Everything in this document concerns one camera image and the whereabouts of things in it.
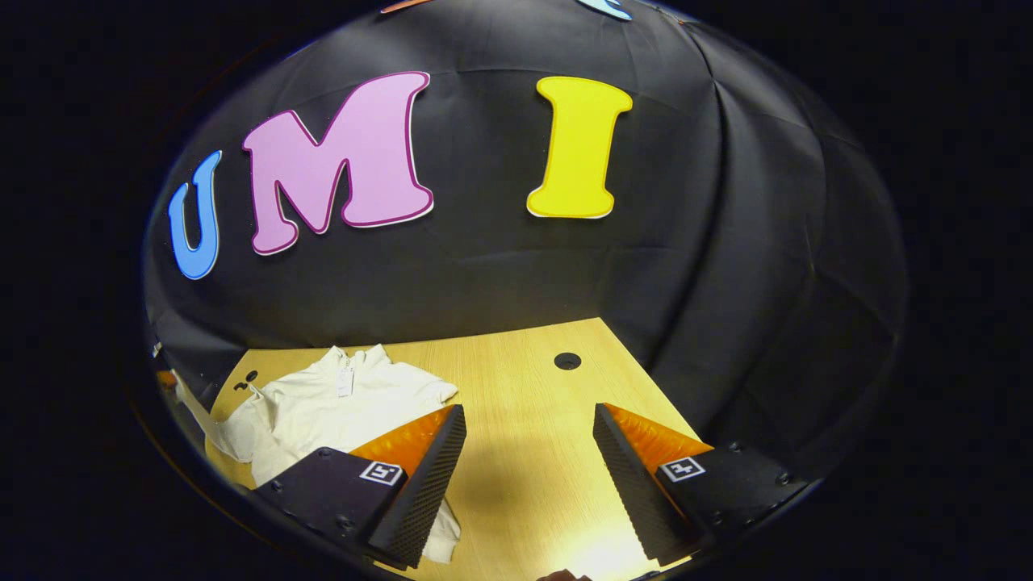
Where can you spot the white sweatshirt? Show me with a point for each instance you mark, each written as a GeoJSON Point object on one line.
{"type": "Point", "coordinates": [323, 403]}

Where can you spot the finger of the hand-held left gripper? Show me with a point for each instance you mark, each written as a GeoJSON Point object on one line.
{"type": "Point", "coordinates": [167, 378]}

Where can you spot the small black table fitting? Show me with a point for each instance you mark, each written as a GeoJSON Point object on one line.
{"type": "Point", "coordinates": [246, 379]}

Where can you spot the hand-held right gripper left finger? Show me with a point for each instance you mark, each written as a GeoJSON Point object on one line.
{"type": "Point", "coordinates": [428, 492]}

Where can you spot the round black table grommet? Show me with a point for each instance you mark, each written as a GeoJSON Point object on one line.
{"type": "Point", "coordinates": [567, 361]}

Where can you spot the black backdrop cloth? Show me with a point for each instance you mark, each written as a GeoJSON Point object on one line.
{"type": "Point", "coordinates": [484, 258]}

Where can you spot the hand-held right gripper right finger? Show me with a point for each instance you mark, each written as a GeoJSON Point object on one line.
{"type": "Point", "coordinates": [633, 492]}

